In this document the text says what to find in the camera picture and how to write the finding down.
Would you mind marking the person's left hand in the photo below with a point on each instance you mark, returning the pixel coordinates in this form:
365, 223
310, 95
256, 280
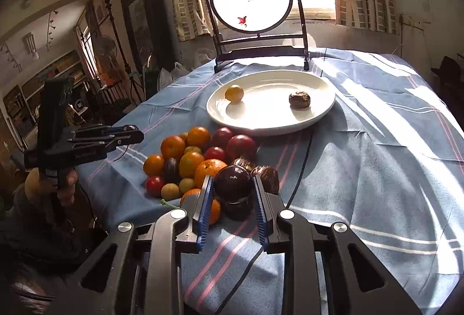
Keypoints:
37, 186

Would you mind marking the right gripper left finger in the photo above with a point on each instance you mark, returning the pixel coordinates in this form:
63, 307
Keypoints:
180, 231

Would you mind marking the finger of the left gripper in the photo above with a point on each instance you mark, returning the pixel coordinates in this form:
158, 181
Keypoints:
100, 142
105, 128

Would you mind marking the large orange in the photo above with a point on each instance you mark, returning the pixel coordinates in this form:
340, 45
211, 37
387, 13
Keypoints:
207, 168

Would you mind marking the wrinkled dark passion fruit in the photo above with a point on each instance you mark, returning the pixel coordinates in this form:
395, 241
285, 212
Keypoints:
299, 100

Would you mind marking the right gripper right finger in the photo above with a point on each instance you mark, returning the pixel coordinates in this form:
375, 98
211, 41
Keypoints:
283, 231

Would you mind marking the small yellow lime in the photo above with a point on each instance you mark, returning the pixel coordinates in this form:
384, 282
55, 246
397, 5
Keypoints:
234, 94

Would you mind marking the white ceramic plate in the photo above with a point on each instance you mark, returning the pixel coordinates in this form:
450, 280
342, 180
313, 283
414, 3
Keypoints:
265, 109

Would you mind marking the small red tomato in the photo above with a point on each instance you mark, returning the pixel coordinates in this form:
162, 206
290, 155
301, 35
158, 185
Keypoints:
154, 186

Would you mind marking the blue striped tablecloth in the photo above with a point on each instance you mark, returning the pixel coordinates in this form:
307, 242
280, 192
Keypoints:
387, 160

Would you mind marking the smooth dark purple passion fruit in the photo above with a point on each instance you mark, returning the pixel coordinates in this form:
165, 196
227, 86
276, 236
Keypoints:
233, 183

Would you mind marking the orange citrus fruit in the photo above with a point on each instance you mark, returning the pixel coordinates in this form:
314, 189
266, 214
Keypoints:
188, 164

